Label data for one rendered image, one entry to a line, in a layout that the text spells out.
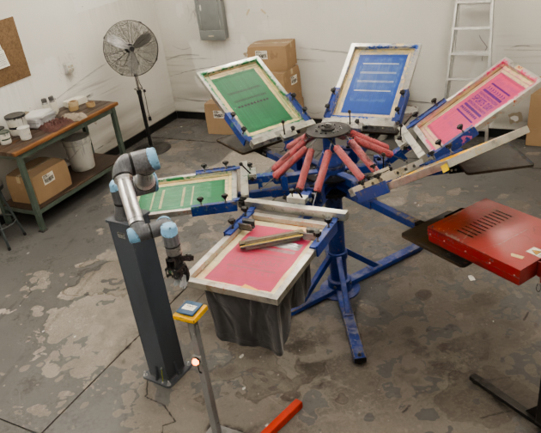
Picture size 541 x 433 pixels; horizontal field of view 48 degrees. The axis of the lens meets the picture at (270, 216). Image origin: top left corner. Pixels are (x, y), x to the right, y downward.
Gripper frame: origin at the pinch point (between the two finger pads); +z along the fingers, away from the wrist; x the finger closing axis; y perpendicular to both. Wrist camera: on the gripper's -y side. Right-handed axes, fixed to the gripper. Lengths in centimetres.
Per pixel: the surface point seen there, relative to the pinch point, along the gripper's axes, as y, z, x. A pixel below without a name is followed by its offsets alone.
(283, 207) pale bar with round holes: -99, 7, 6
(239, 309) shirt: -26.6, 31.5, 11.0
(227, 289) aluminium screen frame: -17.5, 11.3, 12.8
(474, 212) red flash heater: -107, 0, 117
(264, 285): -30.3, 14.8, 27.1
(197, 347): 2.0, 37.4, 1.0
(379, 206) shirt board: -135, 18, 55
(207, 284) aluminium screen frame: -17.5, 11.3, 0.2
